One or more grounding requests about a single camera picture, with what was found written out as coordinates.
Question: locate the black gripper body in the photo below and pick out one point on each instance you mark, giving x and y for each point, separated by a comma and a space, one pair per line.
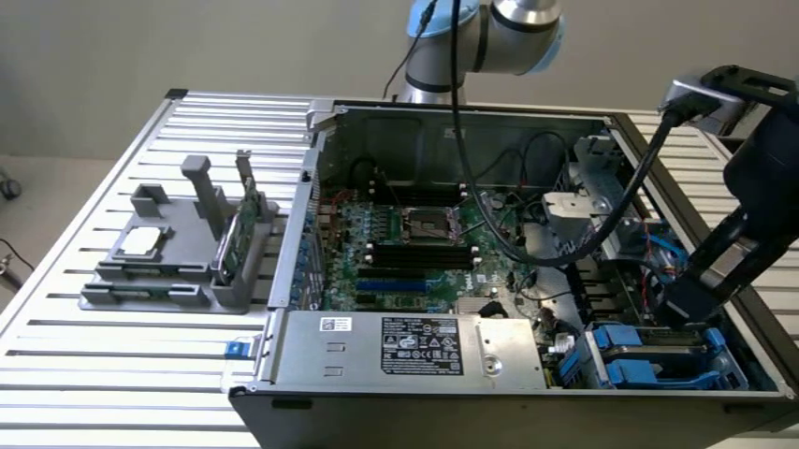
764, 173

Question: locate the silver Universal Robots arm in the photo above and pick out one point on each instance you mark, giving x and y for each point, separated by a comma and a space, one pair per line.
499, 42

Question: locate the disk in blue caddy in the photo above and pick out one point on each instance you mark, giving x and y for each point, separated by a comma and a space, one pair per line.
648, 355

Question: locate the silver disk bay cage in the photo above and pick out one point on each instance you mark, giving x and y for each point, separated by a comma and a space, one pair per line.
587, 206

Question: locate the silver chipset heat sink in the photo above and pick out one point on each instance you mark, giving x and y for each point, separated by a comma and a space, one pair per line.
477, 306

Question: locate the black RAM slot bank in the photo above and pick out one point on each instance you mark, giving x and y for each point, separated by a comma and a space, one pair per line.
424, 255
424, 191

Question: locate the black power supply label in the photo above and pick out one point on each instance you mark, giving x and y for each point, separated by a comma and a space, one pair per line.
421, 345

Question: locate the CPU socket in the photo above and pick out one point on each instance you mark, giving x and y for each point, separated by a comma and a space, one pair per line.
429, 224

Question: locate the green motherboard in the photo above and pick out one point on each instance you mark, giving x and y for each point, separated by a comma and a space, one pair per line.
405, 262

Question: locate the blue expansion slot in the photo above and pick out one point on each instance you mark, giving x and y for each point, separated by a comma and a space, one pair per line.
396, 285

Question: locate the open black PC case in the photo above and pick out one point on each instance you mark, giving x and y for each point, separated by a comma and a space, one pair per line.
436, 411

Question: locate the silver power supply unit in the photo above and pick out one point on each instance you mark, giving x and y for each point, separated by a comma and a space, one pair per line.
399, 351

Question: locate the black expansion slot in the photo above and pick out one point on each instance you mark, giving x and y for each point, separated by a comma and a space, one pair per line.
393, 274

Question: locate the white barcode label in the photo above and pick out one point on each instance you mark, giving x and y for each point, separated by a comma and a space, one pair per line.
336, 324

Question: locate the blue case latch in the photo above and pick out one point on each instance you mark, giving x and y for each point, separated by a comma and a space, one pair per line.
240, 348

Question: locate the green graphics card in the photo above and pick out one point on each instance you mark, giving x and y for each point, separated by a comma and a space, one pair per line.
240, 224

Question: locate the grey parts rack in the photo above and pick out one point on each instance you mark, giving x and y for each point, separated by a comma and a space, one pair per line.
180, 262

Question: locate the green RAM stick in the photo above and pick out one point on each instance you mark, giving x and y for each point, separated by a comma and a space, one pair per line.
147, 294

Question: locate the silver CPU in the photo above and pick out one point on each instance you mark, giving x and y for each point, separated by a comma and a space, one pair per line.
144, 241

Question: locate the black chair wheel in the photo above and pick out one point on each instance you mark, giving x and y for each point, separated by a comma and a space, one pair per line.
9, 187

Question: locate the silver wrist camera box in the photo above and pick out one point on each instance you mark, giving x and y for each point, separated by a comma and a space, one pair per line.
702, 103

